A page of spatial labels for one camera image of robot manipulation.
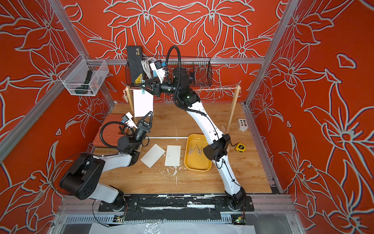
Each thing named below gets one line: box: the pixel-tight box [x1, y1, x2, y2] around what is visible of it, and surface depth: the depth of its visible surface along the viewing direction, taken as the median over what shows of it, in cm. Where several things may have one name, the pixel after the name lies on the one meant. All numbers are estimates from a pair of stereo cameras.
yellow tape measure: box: [235, 142, 246, 153], surface depth 93 cm
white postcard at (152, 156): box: [140, 143, 166, 169], surface depth 92 cm
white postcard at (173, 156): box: [164, 145, 182, 167], surface depth 92 cm
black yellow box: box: [126, 46, 145, 84], surface depth 89 cm
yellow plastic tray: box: [184, 133, 212, 172], surface depth 92 cm
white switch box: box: [237, 118, 249, 132], surface depth 105 cm
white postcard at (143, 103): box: [132, 89, 154, 118], surface depth 70 cm
